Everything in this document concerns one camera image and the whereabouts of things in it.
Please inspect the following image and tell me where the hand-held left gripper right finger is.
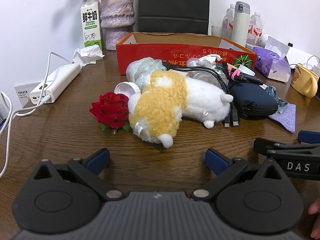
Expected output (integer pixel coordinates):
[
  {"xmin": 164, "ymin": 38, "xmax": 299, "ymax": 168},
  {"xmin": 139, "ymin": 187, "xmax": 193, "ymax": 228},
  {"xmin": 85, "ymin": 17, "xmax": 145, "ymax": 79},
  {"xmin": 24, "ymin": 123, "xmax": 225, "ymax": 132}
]
[{"xmin": 192, "ymin": 148, "xmax": 288, "ymax": 202}]

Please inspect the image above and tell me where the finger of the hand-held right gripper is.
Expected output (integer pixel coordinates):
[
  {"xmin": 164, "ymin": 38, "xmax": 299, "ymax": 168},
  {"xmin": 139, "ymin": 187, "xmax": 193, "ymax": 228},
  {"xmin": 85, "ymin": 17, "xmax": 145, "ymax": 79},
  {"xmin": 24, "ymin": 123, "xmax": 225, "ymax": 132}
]
[
  {"xmin": 254, "ymin": 138, "xmax": 320, "ymax": 155},
  {"xmin": 298, "ymin": 130, "xmax": 320, "ymax": 144}
]

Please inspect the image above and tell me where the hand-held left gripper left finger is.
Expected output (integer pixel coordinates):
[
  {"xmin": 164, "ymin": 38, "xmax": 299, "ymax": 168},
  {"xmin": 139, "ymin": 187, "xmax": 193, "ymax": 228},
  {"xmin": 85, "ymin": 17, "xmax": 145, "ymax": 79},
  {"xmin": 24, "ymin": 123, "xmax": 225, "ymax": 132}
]
[{"xmin": 32, "ymin": 148, "xmax": 125, "ymax": 202}]

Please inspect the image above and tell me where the purple woven cloth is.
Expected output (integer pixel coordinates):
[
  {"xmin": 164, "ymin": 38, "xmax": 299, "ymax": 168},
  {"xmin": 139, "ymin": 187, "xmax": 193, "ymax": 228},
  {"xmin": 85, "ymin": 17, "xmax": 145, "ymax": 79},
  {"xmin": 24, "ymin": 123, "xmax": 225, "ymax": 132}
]
[{"xmin": 267, "ymin": 104, "xmax": 297, "ymax": 133}]

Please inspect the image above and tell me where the navy zip pouch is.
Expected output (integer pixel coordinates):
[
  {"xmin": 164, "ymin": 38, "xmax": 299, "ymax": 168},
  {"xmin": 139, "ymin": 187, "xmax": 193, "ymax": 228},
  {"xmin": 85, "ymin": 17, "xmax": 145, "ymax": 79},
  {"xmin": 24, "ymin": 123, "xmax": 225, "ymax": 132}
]
[{"xmin": 229, "ymin": 83, "xmax": 279, "ymax": 117}]

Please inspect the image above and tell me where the red artificial rose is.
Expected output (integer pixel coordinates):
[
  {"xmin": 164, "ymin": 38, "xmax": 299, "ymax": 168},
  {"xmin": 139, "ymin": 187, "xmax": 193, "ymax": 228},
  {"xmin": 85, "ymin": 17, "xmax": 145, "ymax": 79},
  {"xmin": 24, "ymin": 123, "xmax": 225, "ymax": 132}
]
[{"xmin": 89, "ymin": 92, "xmax": 133, "ymax": 135}]

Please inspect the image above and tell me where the blue wrapper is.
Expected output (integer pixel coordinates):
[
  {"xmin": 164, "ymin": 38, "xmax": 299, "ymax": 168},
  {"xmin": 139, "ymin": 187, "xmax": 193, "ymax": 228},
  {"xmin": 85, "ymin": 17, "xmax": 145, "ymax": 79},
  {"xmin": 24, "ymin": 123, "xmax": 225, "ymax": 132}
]
[{"xmin": 265, "ymin": 85, "xmax": 288, "ymax": 113}]

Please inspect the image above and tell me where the black cable bundle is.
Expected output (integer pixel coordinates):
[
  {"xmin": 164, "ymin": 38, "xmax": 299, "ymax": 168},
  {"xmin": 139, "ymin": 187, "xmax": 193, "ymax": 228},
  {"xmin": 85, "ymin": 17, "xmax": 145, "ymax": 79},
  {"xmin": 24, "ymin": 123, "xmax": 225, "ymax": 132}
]
[{"xmin": 162, "ymin": 62, "xmax": 242, "ymax": 128}]

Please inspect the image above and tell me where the white round jar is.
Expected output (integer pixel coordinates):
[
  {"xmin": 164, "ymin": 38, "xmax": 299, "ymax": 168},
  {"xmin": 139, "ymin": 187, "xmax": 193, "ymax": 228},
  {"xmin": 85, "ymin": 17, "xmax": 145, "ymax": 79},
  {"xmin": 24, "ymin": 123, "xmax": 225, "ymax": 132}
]
[{"xmin": 114, "ymin": 81, "xmax": 142, "ymax": 98}]

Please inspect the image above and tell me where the yellow white plush toy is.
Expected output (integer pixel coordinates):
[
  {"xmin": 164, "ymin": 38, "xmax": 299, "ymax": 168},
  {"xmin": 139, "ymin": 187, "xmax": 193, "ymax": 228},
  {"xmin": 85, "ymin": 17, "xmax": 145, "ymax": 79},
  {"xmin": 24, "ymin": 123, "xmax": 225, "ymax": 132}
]
[{"xmin": 128, "ymin": 70, "xmax": 234, "ymax": 148}]

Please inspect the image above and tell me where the small white tissue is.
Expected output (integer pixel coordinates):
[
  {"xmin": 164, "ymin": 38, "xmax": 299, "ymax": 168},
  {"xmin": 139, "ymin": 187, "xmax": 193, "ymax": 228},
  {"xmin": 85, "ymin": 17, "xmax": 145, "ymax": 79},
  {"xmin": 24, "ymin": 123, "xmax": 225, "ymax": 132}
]
[{"xmin": 199, "ymin": 54, "xmax": 223, "ymax": 68}]

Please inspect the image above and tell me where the iridescent plastic bag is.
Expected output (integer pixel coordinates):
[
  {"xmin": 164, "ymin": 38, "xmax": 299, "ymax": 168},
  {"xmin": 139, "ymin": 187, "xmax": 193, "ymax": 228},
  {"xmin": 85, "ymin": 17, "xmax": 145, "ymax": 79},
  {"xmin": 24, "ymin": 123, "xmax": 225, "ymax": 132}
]
[{"xmin": 126, "ymin": 57, "xmax": 167, "ymax": 88}]

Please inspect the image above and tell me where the red cardboard box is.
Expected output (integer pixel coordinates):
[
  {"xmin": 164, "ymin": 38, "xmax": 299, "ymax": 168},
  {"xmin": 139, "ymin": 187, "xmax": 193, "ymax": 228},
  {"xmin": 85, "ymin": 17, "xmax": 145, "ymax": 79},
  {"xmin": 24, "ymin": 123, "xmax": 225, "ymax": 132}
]
[{"xmin": 116, "ymin": 32, "xmax": 257, "ymax": 76}]

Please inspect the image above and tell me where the brown wooden desktop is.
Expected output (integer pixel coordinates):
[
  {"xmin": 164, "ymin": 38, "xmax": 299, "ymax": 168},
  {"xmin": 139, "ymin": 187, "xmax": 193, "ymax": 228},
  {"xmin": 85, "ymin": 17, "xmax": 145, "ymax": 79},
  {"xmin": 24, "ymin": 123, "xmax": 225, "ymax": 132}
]
[{"xmin": 0, "ymin": 47, "xmax": 320, "ymax": 240}]

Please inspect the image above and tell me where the person's right hand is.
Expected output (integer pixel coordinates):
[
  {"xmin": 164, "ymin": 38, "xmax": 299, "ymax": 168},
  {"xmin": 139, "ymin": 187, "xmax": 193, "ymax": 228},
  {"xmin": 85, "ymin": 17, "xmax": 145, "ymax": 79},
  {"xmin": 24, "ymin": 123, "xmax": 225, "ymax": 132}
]
[{"xmin": 307, "ymin": 200, "xmax": 320, "ymax": 238}]

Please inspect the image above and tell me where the yellow mug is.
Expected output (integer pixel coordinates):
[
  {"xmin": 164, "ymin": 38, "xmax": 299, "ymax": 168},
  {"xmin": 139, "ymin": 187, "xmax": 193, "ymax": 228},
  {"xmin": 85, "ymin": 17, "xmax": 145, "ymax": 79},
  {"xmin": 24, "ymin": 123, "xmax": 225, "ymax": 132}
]
[{"xmin": 290, "ymin": 64, "xmax": 319, "ymax": 98}]

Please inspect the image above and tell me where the purple tissue pack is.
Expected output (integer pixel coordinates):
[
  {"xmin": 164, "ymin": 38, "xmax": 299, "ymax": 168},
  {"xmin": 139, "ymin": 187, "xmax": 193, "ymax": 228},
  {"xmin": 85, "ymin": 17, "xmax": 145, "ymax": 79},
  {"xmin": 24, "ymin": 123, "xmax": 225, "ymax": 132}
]
[{"xmin": 252, "ymin": 36, "xmax": 292, "ymax": 82}]

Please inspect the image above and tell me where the white power strip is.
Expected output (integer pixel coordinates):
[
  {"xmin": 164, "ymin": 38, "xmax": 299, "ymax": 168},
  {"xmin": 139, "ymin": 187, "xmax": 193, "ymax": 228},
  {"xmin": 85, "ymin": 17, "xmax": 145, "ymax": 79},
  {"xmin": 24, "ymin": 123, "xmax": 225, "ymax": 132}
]
[{"xmin": 29, "ymin": 64, "xmax": 83, "ymax": 103}]

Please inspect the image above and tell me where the clear plastic water bottle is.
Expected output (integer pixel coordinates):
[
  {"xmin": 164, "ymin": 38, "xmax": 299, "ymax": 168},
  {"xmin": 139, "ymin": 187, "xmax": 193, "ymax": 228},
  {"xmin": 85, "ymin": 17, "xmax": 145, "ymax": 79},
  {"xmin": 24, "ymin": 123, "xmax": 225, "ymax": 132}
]
[
  {"xmin": 223, "ymin": 4, "xmax": 235, "ymax": 30},
  {"xmin": 247, "ymin": 11, "xmax": 264, "ymax": 46}
]

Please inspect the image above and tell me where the clear drinking glass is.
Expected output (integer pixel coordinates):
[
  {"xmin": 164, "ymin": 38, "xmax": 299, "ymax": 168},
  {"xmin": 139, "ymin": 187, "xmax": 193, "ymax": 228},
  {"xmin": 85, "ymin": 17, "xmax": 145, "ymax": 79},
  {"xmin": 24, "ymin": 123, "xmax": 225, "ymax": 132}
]
[{"xmin": 211, "ymin": 25, "xmax": 233, "ymax": 40}]

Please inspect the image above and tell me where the white thermos bottle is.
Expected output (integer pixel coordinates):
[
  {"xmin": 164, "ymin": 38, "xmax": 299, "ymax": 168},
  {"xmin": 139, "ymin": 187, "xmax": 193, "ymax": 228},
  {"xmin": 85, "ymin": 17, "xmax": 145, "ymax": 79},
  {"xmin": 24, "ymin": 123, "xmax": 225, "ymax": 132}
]
[{"xmin": 231, "ymin": 1, "xmax": 250, "ymax": 47}]

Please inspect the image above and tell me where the white green milk carton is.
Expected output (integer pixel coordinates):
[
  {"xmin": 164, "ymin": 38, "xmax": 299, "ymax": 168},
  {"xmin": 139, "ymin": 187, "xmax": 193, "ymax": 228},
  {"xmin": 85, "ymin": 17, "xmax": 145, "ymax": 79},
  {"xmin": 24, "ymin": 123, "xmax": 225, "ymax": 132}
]
[{"xmin": 80, "ymin": 0, "xmax": 104, "ymax": 50}]

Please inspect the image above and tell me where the purple textured vase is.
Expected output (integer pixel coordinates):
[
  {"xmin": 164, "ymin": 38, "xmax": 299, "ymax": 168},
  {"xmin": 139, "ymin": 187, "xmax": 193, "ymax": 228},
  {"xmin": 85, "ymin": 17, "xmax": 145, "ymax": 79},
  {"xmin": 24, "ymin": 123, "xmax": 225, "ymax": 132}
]
[{"xmin": 100, "ymin": 0, "xmax": 134, "ymax": 51}]

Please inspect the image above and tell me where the black paper bag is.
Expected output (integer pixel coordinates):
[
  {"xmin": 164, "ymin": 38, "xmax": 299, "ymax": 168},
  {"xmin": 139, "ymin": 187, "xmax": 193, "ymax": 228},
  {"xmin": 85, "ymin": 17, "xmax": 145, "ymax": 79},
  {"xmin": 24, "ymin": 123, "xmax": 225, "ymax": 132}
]
[{"xmin": 138, "ymin": 0, "xmax": 210, "ymax": 35}]

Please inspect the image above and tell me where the white power cable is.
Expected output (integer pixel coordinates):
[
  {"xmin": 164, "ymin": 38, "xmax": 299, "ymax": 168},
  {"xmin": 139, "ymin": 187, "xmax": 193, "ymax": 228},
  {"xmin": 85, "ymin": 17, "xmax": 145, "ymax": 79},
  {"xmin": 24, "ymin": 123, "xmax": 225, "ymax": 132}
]
[{"xmin": 40, "ymin": 52, "xmax": 75, "ymax": 103}]

